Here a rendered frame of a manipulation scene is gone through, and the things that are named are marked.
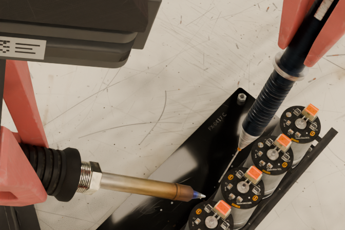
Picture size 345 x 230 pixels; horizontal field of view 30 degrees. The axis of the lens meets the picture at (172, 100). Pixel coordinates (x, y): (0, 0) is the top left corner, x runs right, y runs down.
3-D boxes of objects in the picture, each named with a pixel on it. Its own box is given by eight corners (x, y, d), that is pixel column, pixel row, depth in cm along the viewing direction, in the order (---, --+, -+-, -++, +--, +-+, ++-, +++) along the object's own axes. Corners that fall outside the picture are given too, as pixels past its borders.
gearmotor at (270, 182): (228, 186, 42) (243, 154, 37) (251, 160, 43) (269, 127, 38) (257, 211, 41) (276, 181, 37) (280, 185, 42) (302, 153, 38)
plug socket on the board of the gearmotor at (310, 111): (298, 116, 39) (301, 111, 38) (306, 107, 39) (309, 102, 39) (309, 124, 39) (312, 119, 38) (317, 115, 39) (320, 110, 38)
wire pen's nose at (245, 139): (254, 147, 32) (267, 128, 31) (244, 159, 31) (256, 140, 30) (236, 134, 32) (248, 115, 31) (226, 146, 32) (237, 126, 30)
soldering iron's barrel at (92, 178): (181, 185, 33) (65, 166, 30) (197, 175, 32) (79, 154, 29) (183, 212, 33) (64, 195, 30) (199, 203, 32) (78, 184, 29)
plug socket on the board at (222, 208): (209, 213, 35) (211, 209, 35) (219, 202, 36) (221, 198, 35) (220, 223, 35) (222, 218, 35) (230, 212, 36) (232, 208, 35)
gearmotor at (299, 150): (254, 157, 43) (272, 123, 38) (276, 133, 44) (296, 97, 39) (283, 181, 42) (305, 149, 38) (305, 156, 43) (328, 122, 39)
